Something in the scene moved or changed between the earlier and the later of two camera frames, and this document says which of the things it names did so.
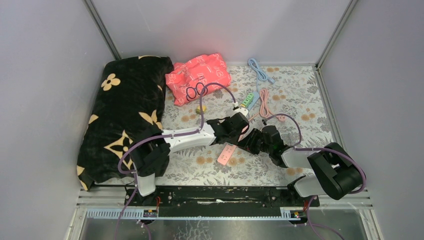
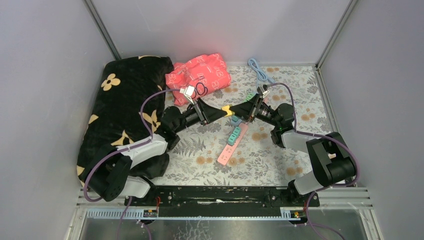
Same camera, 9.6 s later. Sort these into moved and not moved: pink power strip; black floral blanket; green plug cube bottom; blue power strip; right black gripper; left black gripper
Moved: left black gripper; right black gripper
Not moved: green plug cube bottom; pink power strip; black floral blanket; blue power strip
